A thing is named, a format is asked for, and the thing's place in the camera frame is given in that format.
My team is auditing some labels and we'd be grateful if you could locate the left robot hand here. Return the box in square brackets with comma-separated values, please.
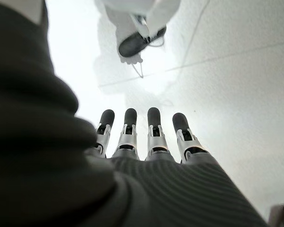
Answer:
[0, 2, 270, 227]

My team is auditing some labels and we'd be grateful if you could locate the dark equipment base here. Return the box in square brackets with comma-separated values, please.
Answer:
[269, 204, 284, 227]

